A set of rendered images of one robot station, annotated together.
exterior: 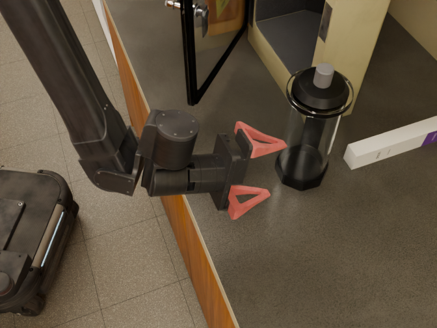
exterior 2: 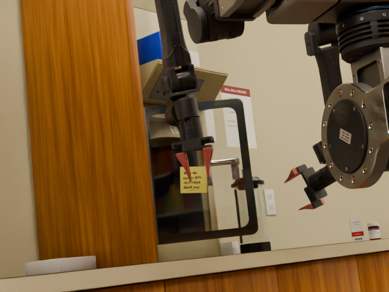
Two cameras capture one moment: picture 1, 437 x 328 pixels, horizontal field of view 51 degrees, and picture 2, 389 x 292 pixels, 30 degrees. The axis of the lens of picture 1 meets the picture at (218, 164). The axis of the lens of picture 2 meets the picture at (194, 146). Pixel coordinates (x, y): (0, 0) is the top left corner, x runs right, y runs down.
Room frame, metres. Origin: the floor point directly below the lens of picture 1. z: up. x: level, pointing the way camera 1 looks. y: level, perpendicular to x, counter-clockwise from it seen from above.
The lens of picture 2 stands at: (1.76, 1.84, 0.93)
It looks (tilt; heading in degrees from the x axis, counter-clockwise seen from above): 9 degrees up; 242
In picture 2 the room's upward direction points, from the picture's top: 6 degrees counter-clockwise
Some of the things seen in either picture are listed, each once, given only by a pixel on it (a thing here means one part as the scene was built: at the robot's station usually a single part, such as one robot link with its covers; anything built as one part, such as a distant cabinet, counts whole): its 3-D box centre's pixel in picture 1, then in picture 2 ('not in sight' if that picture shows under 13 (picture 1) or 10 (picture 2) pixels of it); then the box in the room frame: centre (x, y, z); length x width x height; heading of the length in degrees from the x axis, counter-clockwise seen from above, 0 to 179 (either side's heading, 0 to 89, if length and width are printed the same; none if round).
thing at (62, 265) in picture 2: not in sight; (61, 266); (1.18, -0.15, 0.96); 0.16 x 0.12 x 0.04; 33
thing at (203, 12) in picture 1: (201, 21); not in sight; (0.69, 0.03, 1.18); 0.02 x 0.02 x 0.06; 65
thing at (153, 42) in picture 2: not in sight; (160, 52); (0.86, -0.05, 1.56); 0.10 x 0.10 x 0.09; 21
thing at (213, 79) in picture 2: not in sight; (182, 86); (0.78, -0.08, 1.46); 0.32 x 0.11 x 0.10; 21
